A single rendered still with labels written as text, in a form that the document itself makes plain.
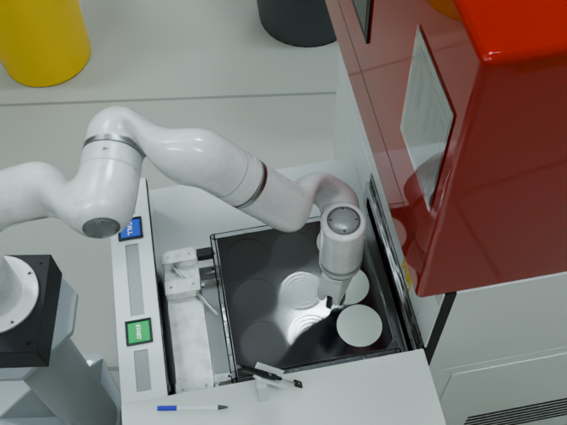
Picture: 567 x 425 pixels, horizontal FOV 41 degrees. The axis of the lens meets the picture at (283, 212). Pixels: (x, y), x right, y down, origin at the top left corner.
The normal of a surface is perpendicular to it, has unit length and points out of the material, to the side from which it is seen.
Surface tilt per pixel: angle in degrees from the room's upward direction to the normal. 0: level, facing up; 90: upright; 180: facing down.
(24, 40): 93
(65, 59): 93
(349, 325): 0
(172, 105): 0
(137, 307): 0
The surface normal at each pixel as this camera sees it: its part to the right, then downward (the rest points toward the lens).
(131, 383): -0.03, -0.54
